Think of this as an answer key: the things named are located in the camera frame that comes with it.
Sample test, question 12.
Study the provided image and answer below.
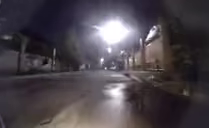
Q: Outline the paved sidewalk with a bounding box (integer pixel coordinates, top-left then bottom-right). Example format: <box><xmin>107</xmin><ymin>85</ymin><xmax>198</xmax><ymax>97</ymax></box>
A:
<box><xmin>123</xmin><ymin>69</ymin><xmax>209</xmax><ymax>101</ymax></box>

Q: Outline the pole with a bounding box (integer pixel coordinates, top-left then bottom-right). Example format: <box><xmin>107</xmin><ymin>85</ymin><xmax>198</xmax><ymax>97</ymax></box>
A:
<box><xmin>16</xmin><ymin>33</ymin><xmax>29</xmax><ymax>75</ymax></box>
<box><xmin>51</xmin><ymin>47</ymin><xmax>57</xmax><ymax>72</ymax></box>

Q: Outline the dark fence with pillars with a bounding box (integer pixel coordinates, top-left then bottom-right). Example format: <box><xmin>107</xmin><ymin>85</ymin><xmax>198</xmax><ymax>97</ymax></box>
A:
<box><xmin>163</xmin><ymin>16</ymin><xmax>209</xmax><ymax>91</ymax></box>

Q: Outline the bright street lamp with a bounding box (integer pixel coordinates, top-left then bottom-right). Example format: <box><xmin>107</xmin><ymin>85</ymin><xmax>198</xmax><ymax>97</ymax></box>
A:
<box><xmin>92</xmin><ymin>20</ymin><xmax>130</xmax><ymax>45</ymax></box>

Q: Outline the vehicle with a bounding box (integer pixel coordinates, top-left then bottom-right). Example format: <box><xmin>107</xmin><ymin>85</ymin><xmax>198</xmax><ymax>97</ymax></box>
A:
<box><xmin>105</xmin><ymin>63</ymin><xmax>125</xmax><ymax>72</ymax></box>

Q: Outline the dark wet asphalt road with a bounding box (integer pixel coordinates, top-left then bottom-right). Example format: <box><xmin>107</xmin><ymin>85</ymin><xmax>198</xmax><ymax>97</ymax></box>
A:
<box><xmin>0</xmin><ymin>69</ymin><xmax>209</xmax><ymax>128</ymax></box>

